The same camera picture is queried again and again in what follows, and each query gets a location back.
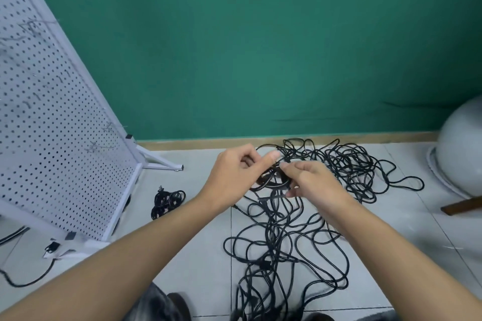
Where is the person's right hand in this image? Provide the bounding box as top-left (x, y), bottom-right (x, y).
top-left (281, 161), bottom-right (357, 224)

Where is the person's left hand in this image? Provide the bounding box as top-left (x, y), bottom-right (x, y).
top-left (203, 144), bottom-right (281, 216)

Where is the long black cable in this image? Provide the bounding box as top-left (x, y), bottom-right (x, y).
top-left (223, 138), bottom-right (425, 321)

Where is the person's right forearm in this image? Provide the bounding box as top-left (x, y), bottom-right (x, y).
top-left (327, 197), bottom-right (482, 321)

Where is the person's left forearm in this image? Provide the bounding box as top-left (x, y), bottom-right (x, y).
top-left (0, 194), bottom-right (226, 321)

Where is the green backdrop cloth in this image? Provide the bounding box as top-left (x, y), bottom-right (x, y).
top-left (17, 0), bottom-right (482, 141)

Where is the metal pegboard hook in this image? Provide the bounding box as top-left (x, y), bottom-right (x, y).
top-left (86, 121), bottom-right (127, 154)
top-left (17, 19), bottom-right (59, 36)

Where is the person's dark shoe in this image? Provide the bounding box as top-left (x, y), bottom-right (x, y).
top-left (167, 292), bottom-right (193, 321)

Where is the brown wooden bar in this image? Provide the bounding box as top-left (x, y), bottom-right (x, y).
top-left (441, 197), bottom-right (482, 216)

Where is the white round dome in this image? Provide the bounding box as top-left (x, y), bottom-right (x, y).
top-left (427, 94), bottom-right (482, 201)

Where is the person's grey trouser leg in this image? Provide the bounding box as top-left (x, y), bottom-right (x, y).
top-left (124, 282), bottom-right (177, 321)

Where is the white pegboard stand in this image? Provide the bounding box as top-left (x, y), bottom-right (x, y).
top-left (0, 0), bottom-right (185, 258)

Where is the small coiled black cable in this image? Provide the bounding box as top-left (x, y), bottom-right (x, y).
top-left (151, 187), bottom-right (187, 220)

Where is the thin black floor cable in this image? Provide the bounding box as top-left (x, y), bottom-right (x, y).
top-left (0, 226), bottom-right (58, 288)

